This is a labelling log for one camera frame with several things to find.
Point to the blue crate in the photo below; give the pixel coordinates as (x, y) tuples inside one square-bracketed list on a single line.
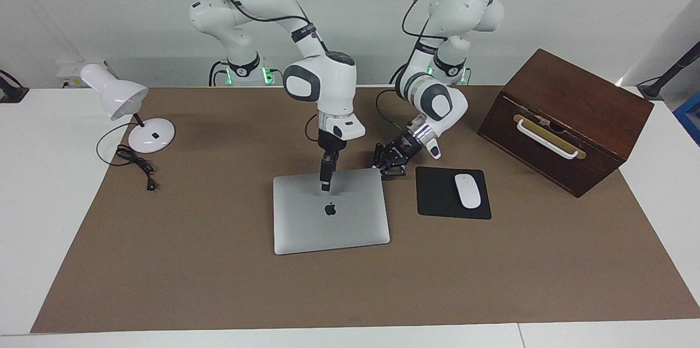
[(690, 118)]

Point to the black mouse pad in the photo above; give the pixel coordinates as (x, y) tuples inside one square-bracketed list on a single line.
[(435, 195)]

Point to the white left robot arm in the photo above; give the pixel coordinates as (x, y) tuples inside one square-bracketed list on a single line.
[(465, 3)]

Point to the white desk lamp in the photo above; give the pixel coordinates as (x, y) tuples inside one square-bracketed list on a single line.
[(117, 93)]

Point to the dark brown wooden box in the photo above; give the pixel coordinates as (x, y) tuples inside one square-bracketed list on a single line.
[(579, 91)]

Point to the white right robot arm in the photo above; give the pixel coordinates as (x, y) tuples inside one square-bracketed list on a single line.
[(328, 85)]

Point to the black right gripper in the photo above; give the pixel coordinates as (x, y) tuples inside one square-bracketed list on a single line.
[(331, 145)]

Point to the white computer mouse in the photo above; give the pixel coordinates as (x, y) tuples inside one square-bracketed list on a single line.
[(467, 191)]

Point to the white power strip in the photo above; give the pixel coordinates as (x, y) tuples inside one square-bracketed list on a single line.
[(68, 70)]

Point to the brown paper table mat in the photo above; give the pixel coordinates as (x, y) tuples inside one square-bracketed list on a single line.
[(219, 282)]

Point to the black tripod pole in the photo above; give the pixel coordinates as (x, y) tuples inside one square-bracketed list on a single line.
[(675, 68)]

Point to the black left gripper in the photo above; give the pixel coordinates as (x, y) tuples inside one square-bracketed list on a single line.
[(409, 148)]

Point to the silver grey Apple laptop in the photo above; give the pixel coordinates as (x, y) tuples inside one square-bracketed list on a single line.
[(328, 227)]

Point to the black clamp stand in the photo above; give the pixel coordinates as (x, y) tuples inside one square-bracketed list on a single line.
[(11, 93)]

